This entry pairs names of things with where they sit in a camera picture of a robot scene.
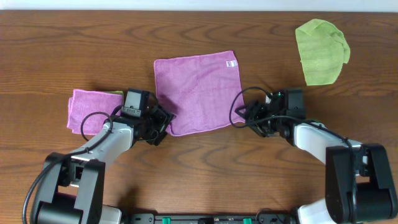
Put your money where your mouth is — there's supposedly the purple microfiber cloth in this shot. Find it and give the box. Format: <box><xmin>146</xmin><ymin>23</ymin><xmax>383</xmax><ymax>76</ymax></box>
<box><xmin>154</xmin><ymin>50</ymin><xmax>244</xmax><ymax>137</ymax></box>

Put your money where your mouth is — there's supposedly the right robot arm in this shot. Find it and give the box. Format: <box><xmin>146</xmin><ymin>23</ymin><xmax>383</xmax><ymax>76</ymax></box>
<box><xmin>230</xmin><ymin>97</ymin><xmax>397</xmax><ymax>223</ymax></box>

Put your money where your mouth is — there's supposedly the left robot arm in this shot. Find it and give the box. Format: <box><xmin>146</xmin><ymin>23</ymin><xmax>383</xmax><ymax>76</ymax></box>
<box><xmin>22</xmin><ymin>105</ymin><xmax>174</xmax><ymax>224</ymax></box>

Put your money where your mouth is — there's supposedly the folded green cloth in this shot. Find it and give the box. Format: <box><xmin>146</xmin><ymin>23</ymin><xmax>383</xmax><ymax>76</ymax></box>
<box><xmin>107</xmin><ymin>90</ymin><xmax>124</xmax><ymax>95</ymax></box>

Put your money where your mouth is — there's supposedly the folded purple cloth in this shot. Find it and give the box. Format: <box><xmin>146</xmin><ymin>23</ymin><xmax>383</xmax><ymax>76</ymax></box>
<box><xmin>67</xmin><ymin>89</ymin><xmax>124</xmax><ymax>134</ymax></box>

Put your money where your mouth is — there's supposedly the light green crumpled cloth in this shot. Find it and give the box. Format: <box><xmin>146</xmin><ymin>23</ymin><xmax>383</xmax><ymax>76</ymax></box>
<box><xmin>295</xmin><ymin>19</ymin><xmax>351</xmax><ymax>86</ymax></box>

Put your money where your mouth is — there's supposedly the black left camera cable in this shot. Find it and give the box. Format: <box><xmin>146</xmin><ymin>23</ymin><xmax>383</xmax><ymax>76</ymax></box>
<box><xmin>21</xmin><ymin>91</ymin><xmax>159</xmax><ymax>224</ymax></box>

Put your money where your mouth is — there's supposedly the black camera cable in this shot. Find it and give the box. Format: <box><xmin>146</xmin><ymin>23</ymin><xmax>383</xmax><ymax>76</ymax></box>
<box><xmin>21</xmin><ymin>91</ymin><xmax>159</xmax><ymax>224</ymax></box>
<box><xmin>228</xmin><ymin>86</ymin><xmax>357</xmax><ymax>223</ymax></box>

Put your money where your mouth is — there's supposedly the black right camera cable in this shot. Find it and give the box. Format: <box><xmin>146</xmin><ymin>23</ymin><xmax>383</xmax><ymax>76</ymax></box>
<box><xmin>228</xmin><ymin>86</ymin><xmax>357</xmax><ymax>223</ymax></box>

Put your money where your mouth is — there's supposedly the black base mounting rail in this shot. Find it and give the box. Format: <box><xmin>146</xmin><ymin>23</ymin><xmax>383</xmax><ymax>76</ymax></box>
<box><xmin>121</xmin><ymin>213</ymin><xmax>298</xmax><ymax>224</ymax></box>

